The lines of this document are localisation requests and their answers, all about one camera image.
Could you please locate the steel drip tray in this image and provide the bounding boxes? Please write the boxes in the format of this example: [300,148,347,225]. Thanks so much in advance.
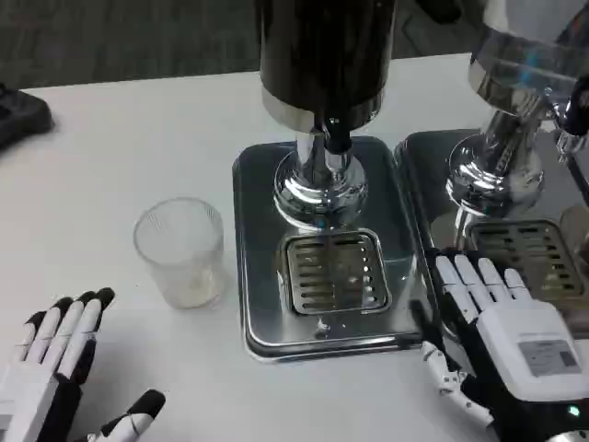
[231,139,428,366]
[394,130,589,352]

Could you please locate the drink dispenser with dark tank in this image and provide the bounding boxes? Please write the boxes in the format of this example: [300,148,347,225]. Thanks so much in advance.
[256,0,398,231]

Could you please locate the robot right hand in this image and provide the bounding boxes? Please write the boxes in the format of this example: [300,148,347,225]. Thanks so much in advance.
[421,247,589,442]

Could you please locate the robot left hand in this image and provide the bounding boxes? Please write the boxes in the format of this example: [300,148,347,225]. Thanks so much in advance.
[0,287,167,442]

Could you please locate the black flat device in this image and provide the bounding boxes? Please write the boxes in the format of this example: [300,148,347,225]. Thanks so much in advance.
[0,82,54,151]

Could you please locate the clear ribbed glass cup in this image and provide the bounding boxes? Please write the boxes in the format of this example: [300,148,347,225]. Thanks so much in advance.
[133,196,226,311]

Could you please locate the drink dispenser with clear tank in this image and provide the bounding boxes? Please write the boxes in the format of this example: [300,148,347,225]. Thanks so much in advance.
[445,0,589,223]

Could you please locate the black dispenser tap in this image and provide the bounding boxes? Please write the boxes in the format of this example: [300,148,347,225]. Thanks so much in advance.
[320,116,354,156]
[561,75,589,138]

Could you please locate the steel drip grid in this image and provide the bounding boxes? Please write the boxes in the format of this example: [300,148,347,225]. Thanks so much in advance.
[468,219,586,299]
[283,231,393,317]

